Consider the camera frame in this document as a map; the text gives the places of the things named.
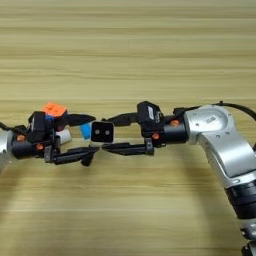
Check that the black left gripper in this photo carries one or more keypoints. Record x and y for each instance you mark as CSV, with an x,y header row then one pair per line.
x,y
30,150

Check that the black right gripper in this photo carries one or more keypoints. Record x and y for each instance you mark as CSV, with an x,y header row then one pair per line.
x,y
171,131

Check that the green white glue stick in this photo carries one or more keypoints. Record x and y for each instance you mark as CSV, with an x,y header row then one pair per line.
x,y
65,136

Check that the black white square block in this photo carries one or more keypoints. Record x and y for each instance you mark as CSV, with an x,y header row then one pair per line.
x,y
102,132

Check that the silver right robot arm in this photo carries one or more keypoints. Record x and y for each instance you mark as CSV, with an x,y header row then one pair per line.
x,y
220,146

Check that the blue eraser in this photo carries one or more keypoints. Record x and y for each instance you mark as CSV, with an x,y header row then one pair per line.
x,y
86,131

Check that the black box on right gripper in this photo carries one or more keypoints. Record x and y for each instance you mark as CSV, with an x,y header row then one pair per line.
x,y
150,113

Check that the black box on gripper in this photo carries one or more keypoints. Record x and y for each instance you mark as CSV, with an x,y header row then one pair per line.
x,y
150,113
36,126

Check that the multicolour puzzle cube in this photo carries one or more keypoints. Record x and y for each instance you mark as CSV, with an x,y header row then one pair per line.
x,y
55,109

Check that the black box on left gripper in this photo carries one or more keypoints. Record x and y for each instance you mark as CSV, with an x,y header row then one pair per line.
x,y
36,126

